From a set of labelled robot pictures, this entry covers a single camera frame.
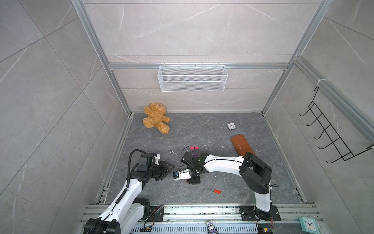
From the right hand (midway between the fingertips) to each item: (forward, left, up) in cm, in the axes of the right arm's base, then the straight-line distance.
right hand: (190, 178), depth 86 cm
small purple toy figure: (-25, -10, +3) cm, 27 cm away
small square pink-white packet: (+39, -32, +2) cm, 50 cm away
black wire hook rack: (+4, -65, +34) cm, 73 cm away
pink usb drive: (+21, -2, +1) cm, 21 cm away
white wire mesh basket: (+60, -3, +30) cm, 67 cm away
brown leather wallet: (+22, -36, +2) cm, 42 cm away
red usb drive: (-8, -16, 0) cm, 17 cm away
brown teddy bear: (+47, +25, +10) cm, 54 cm away
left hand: (+4, +9, +9) cm, 13 cm away
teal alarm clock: (-24, -58, +2) cm, 63 cm away
